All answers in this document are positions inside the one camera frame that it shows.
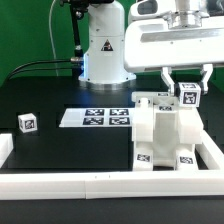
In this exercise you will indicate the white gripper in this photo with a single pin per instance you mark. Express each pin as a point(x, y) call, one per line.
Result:
point(151, 45)

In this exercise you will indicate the white tagged cube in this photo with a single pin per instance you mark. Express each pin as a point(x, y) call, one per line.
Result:
point(27, 122)
point(189, 94)

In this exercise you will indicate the white chair back frame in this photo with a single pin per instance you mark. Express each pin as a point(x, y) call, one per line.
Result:
point(189, 126)

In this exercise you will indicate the white chair seat block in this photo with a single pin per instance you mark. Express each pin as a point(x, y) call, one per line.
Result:
point(165, 146)

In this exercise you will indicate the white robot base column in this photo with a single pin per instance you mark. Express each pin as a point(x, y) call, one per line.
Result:
point(104, 59)

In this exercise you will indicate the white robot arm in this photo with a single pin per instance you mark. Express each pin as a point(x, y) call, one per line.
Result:
point(176, 13)

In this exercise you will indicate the white left fence piece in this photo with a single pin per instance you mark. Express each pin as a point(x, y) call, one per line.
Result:
point(6, 146)

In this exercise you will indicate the white flat base plate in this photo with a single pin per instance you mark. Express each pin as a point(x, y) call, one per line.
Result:
point(97, 117)

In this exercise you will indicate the white L-shaped fence rail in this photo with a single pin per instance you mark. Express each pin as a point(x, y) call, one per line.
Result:
point(121, 184)

